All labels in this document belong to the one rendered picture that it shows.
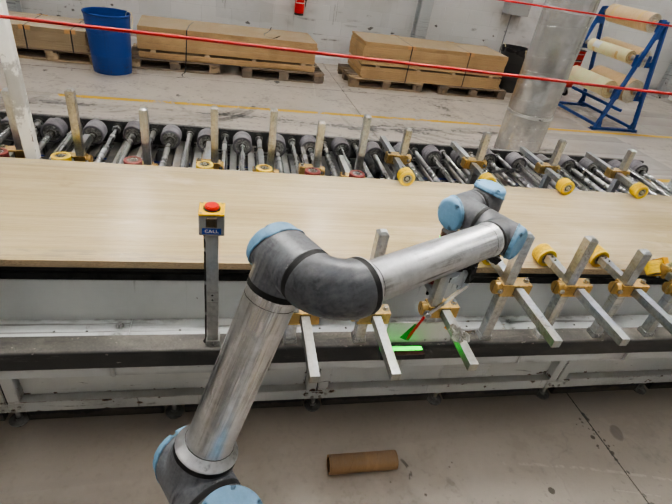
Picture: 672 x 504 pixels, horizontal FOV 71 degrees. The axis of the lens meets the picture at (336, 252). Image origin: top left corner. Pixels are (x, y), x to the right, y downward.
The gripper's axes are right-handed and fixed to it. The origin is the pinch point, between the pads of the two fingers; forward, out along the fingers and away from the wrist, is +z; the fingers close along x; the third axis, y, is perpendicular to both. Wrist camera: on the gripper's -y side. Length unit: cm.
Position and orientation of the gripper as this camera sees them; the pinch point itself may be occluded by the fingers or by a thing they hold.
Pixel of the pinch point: (460, 285)
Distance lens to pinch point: 158.0
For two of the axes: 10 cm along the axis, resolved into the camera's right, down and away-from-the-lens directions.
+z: -1.4, 8.1, 5.6
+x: 1.7, 5.8, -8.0
